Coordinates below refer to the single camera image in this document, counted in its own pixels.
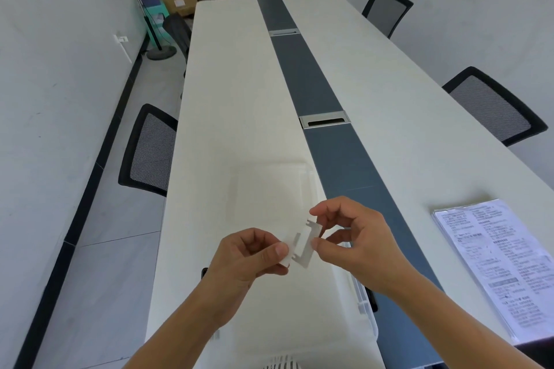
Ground clear plastic organizer box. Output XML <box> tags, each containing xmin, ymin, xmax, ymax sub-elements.
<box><xmin>200</xmin><ymin>160</ymin><xmax>380</xmax><ymax>369</ymax></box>

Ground black standing floor fan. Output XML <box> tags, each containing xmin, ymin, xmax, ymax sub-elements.
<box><xmin>88</xmin><ymin>0</ymin><xmax>177</xmax><ymax>61</ymax></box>

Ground white wall socket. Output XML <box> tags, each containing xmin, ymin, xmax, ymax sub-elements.
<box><xmin>113</xmin><ymin>33</ymin><xmax>133</xmax><ymax>64</ymax></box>

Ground person's left forearm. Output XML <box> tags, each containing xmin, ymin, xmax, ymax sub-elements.
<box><xmin>123</xmin><ymin>291</ymin><xmax>244</xmax><ymax>369</ymax></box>

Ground person's right forearm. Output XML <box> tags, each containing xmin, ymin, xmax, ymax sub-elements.
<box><xmin>381</xmin><ymin>267</ymin><xmax>544</xmax><ymax>369</ymax></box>

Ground printed paper sheets in sleeve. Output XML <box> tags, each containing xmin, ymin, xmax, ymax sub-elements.
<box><xmin>431</xmin><ymin>199</ymin><xmax>554</xmax><ymax>345</ymax></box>

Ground person's left hand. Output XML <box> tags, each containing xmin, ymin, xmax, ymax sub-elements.
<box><xmin>196</xmin><ymin>228</ymin><xmax>290</xmax><ymax>323</ymax></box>

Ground white plastic divider piece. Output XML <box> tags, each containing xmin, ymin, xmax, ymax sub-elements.
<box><xmin>278</xmin><ymin>218</ymin><xmax>323</xmax><ymax>269</ymax></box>

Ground black mesh office chair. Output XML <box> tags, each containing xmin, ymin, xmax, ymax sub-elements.
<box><xmin>163</xmin><ymin>14</ymin><xmax>192</xmax><ymax>99</ymax></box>
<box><xmin>118</xmin><ymin>103</ymin><xmax>178</xmax><ymax>197</ymax></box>
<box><xmin>442</xmin><ymin>66</ymin><xmax>549</xmax><ymax>147</ymax></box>
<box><xmin>361</xmin><ymin>0</ymin><xmax>414</xmax><ymax>40</ymax></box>

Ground person's right hand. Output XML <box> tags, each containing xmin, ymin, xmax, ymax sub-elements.
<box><xmin>309</xmin><ymin>196</ymin><xmax>417</xmax><ymax>297</ymax></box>

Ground teal plastic stool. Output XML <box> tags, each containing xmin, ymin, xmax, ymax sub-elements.
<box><xmin>142</xmin><ymin>0</ymin><xmax>169</xmax><ymax>27</ymax></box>

